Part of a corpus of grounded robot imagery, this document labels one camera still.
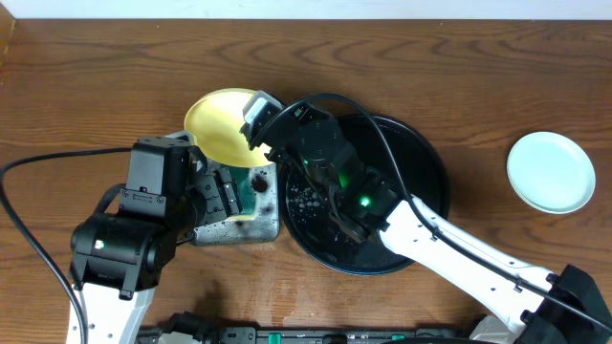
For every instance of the green and yellow sponge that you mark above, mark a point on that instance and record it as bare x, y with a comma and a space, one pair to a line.
245, 193

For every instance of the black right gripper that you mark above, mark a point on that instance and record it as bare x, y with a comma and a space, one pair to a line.
312, 117

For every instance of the round black tray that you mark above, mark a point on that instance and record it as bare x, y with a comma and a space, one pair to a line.
308, 221

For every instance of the black rectangular soapy water tray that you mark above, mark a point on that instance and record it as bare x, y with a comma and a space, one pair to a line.
262, 228

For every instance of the light green plate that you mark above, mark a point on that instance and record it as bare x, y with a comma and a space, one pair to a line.
551, 173

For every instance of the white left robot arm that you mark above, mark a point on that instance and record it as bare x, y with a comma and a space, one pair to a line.
118, 258

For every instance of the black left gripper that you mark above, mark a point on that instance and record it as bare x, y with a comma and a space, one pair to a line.
210, 192

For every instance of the yellow plate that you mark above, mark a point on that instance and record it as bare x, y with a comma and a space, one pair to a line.
214, 122

